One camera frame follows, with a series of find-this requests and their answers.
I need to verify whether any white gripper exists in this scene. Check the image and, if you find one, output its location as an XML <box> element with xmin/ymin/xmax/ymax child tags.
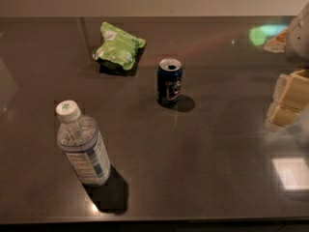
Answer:
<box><xmin>264</xmin><ymin>3</ymin><xmax>309</xmax><ymax>131</ymax></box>

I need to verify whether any clear blue-label plastic bottle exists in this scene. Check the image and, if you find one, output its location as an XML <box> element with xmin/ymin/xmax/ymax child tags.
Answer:
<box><xmin>56</xmin><ymin>101</ymin><xmax>111</xmax><ymax>187</ymax></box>

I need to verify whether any green rice chip bag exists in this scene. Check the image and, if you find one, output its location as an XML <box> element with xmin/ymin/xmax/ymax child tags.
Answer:
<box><xmin>92</xmin><ymin>22</ymin><xmax>146</xmax><ymax>73</ymax></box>

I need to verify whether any dark blue soda can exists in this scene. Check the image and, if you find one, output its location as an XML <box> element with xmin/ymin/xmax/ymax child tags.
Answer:
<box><xmin>156</xmin><ymin>58</ymin><xmax>183</xmax><ymax>106</ymax></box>

